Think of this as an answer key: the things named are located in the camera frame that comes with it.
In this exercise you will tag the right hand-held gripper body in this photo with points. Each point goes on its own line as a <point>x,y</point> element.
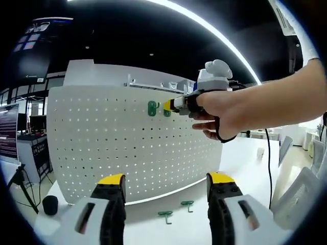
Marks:
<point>213,81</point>

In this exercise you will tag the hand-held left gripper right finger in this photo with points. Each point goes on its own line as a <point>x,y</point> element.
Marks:
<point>268,224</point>

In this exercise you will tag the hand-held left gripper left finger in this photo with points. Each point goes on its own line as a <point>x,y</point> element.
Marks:
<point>64,229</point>

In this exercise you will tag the white perforated mounting plate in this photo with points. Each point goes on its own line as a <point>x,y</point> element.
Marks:
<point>76,93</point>

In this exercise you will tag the person's right hand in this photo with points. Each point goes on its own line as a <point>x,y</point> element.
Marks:
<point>224,107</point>

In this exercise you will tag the black cylinder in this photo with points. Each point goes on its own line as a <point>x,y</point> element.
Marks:
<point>50,206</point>

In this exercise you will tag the grey mesh office chair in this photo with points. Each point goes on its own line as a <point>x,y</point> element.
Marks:
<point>296,199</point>

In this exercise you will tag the ceiling light strip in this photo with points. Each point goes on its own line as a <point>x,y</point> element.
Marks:
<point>222,35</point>

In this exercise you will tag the white paper cup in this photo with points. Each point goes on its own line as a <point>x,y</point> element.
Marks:
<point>260,153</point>

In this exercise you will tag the black tripod stand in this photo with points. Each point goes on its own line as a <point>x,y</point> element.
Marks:
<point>20,170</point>

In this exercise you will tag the white ceiling air vent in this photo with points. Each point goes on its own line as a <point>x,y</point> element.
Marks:
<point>286,21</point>

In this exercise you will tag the person's white shirt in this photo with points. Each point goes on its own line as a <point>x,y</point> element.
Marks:
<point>310,43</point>

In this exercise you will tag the black monitor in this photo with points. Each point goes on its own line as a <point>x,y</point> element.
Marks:
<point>37,122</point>

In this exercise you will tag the large dark wall screen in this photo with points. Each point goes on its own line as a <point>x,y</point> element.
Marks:
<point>33,61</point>

